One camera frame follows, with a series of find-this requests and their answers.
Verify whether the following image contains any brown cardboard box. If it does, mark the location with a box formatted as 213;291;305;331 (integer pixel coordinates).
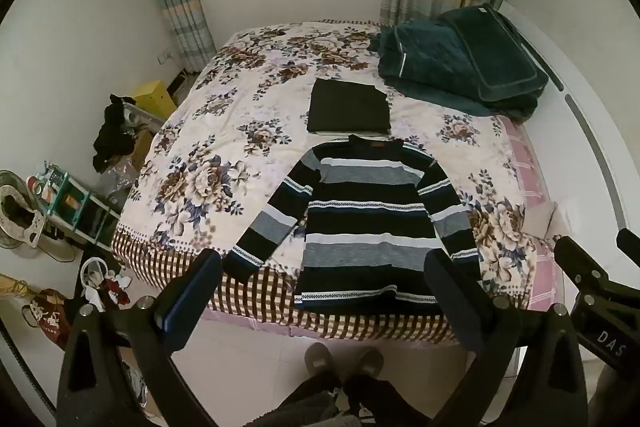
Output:
131;127;154;172

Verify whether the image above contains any person's right leg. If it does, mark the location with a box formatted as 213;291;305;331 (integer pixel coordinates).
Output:
345;374;432;427

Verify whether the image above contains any white trash bin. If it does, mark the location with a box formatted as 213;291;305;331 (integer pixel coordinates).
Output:
80;257;133;309

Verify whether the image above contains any pile of black clothes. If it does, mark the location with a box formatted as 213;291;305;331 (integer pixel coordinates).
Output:
92;94;138;172

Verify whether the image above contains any floral bed sheet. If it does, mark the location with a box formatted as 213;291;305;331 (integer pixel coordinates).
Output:
111;19;556;343

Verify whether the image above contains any pink checked mattress cover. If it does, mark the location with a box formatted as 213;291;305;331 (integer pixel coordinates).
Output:
500;116;567;310

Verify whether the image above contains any person's left grey slipper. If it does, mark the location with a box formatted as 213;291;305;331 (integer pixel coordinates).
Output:
305;343;337;376

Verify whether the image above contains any white curved headboard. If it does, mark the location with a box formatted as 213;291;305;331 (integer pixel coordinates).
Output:
500;1;640;248

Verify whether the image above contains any green storage shelf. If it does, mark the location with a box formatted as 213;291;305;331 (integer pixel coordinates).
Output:
32;164;121;253

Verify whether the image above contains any black folded garment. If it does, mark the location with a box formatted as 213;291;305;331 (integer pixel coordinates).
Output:
306;78;392;138

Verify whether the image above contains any dark green quilt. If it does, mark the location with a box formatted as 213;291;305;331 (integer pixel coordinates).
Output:
372;4;551;120

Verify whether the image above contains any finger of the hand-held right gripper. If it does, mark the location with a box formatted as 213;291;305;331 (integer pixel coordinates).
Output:
552;234;613;304
615;227;640;264

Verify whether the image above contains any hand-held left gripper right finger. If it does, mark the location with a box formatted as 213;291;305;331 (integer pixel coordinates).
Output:
422;249;586;427

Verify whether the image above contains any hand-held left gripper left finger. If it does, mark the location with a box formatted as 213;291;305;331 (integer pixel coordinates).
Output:
56;248;223;427

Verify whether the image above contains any clear plastic bag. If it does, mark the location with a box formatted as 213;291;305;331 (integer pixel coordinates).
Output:
97;157;139;208

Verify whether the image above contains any white floor fan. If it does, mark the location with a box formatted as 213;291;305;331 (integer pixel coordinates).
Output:
0;170;47;252

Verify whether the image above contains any red printed bag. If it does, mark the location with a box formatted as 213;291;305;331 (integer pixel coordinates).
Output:
22;289;72;349

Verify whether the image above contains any person's left leg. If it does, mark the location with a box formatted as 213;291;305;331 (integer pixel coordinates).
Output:
270;371;347;427

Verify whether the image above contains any person's leg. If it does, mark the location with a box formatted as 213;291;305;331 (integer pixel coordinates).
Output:
345;374;432;427
270;371;347;427

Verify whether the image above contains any yellow box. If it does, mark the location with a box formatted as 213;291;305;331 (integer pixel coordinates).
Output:
132;80;178;120

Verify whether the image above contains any striped knit sweater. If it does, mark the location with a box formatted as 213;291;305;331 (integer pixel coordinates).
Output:
223;134;483;314

